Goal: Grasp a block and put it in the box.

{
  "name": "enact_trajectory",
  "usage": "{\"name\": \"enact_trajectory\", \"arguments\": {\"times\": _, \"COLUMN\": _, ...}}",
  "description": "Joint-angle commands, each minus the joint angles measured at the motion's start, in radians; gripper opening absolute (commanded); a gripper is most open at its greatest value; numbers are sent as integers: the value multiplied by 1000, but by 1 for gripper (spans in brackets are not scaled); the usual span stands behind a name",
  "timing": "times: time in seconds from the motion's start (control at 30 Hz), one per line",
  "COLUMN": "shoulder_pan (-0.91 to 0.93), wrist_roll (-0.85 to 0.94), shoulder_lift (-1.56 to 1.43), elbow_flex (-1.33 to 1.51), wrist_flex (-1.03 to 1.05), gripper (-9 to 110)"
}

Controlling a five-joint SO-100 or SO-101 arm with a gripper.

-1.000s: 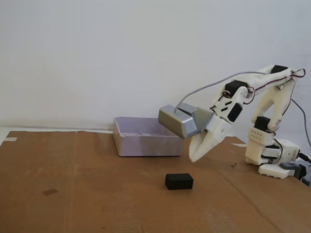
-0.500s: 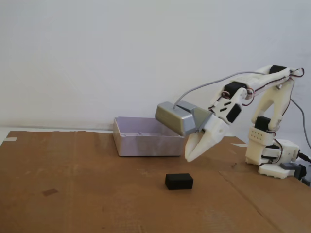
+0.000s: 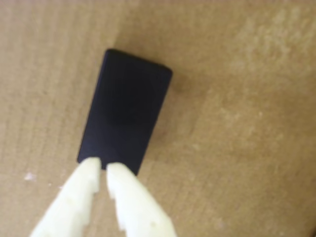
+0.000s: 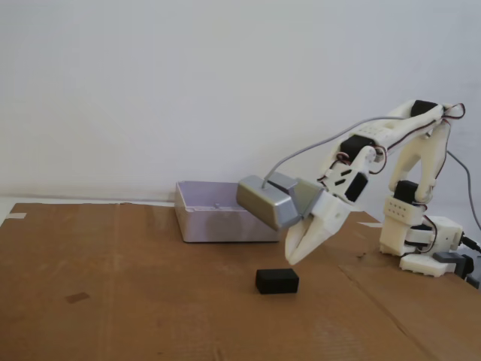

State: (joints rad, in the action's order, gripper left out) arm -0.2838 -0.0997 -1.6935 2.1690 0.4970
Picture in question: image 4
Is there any grey camera cable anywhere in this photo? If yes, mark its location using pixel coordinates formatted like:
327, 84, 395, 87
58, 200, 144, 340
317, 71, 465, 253
262, 116, 481, 231

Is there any pale plastic box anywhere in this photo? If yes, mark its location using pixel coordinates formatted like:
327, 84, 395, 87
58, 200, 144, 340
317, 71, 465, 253
174, 180, 283, 244

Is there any black power cable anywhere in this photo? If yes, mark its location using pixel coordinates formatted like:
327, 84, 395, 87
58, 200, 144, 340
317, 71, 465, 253
460, 235, 481, 253

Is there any smaller brown cardboard sheet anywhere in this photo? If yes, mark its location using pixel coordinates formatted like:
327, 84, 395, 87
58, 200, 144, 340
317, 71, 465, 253
337, 259, 481, 361

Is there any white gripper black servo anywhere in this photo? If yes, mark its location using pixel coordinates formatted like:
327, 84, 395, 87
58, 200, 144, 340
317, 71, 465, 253
284, 166, 370, 264

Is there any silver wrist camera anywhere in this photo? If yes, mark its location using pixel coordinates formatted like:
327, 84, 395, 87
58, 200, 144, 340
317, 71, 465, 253
235, 174, 298, 231

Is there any grey table clamp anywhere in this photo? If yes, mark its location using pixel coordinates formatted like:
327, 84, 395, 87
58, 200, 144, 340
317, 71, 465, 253
434, 251, 481, 289

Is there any black block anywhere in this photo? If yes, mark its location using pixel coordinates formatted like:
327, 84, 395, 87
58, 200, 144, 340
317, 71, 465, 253
255, 268, 301, 296

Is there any large brown cardboard sheet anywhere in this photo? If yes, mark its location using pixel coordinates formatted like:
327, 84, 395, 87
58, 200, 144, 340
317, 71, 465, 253
0, 202, 433, 361

